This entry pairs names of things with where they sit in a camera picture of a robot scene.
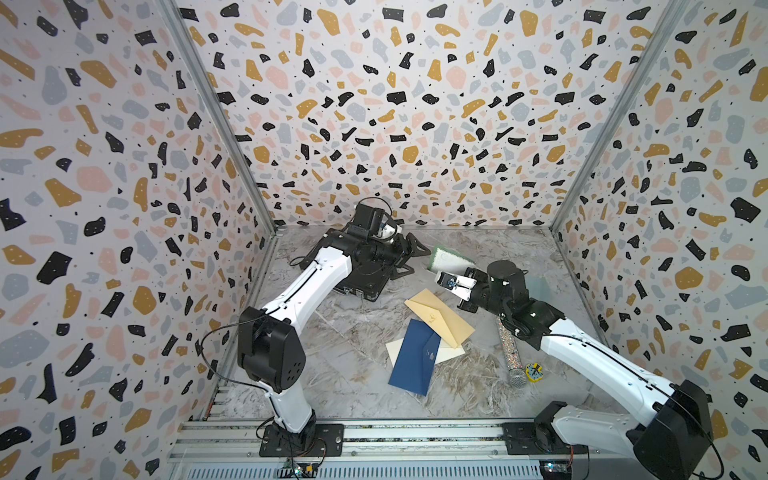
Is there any yellow kraft envelope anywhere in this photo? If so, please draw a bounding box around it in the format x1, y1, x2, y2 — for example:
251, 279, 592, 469
405, 289, 475, 348

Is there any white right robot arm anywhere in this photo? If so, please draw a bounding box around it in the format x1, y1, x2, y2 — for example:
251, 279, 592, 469
437, 260, 715, 479

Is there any aluminium corner post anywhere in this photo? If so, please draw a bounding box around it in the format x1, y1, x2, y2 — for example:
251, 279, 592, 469
550, 0, 689, 236
154, 1, 277, 238

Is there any aluminium left corner post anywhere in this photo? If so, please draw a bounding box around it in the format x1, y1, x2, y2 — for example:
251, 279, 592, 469
154, 1, 277, 238

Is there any black hard case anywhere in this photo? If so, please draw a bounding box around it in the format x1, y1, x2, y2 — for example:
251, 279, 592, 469
296, 229, 392, 302

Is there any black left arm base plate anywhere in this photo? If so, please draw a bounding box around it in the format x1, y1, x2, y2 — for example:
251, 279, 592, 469
259, 423, 345, 458

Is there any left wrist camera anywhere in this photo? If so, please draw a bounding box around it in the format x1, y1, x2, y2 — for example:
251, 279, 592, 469
377, 219, 402, 242

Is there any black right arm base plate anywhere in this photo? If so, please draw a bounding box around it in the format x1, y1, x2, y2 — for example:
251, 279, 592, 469
501, 421, 588, 456

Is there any glitter filled clear tube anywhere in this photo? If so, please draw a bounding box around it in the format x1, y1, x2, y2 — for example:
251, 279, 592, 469
496, 318, 529, 388

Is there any aluminium right corner post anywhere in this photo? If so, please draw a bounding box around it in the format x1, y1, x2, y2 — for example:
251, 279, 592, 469
550, 0, 689, 236

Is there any cream envelope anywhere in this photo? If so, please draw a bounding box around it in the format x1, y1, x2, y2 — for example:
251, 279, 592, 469
386, 338, 465, 366

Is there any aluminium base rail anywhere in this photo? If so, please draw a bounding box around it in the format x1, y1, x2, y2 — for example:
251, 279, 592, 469
164, 419, 651, 479

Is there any yellow round tape measure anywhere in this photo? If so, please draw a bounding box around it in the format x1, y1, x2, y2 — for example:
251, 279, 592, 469
524, 363, 544, 383

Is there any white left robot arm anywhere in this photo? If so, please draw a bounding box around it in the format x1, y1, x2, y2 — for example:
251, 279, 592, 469
236, 204, 431, 443

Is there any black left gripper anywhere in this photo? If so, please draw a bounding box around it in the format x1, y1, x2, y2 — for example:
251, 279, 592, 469
367, 233, 432, 280

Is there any white letter paper green border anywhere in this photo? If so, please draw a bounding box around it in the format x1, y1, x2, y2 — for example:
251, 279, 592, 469
428, 245, 476, 276

